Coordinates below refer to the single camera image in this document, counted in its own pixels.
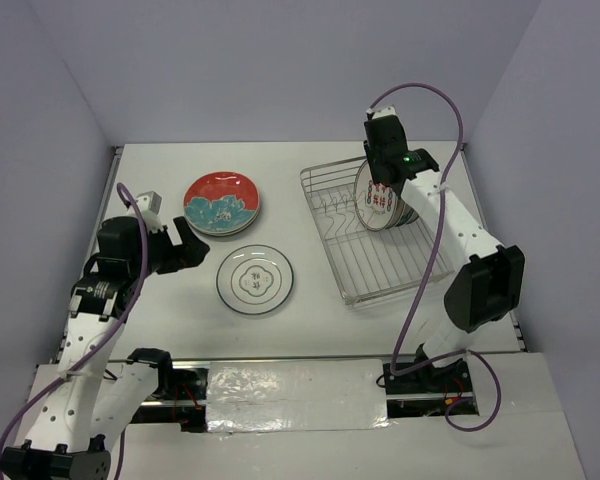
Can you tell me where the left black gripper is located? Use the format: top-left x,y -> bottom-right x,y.
129,216 -> 209,280

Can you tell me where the white plate green rim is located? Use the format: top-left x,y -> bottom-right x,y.
216,244 -> 295,316

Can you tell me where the plain pale green plate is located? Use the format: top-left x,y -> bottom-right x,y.
199,195 -> 260,236

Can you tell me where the white plate dark green band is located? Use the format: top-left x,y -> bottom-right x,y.
396,204 -> 413,227

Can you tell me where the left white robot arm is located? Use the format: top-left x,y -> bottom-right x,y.
0,214 -> 210,479

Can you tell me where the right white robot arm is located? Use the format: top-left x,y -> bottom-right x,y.
364,107 -> 525,391

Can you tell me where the silver foil tape patch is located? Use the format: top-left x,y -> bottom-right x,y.
205,359 -> 389,433

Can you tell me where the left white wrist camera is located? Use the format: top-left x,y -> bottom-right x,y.
134,191 -> 163,234

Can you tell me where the steel wire dish rack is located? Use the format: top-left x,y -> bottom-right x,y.
300,157 -> 433,306

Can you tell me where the metal base rail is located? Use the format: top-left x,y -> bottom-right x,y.
132,358 -> 477,434

